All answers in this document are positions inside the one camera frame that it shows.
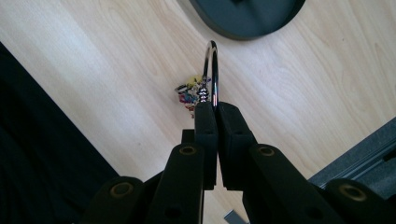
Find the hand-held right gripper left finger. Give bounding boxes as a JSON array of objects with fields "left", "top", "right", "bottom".
[{"left": 193, "top": 101, "right": 219, "bottom": 190}]

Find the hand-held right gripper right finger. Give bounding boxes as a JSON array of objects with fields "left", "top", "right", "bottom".
[{"left": 217, "top": 101, "right": 259, "bottom": 191}]

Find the bunch of coloured key tags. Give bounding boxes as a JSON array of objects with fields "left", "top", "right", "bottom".
[{"left": 174, "top": 74, "right": 213, "bottom": 119}]

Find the black oval tray with pole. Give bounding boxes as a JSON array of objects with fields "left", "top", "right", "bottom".
[{"left": 188, "top": 0, "right": 307, "bottom": 41}]

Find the small grey metal piece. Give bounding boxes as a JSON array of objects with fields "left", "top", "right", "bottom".
[{"left": 223, "top": 209, "right": 250, "bottom": 224}]

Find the grey metal rail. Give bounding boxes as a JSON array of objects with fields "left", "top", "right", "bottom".
[{"left": 319, "top": 136, "right": 396, "bottom": 189}]

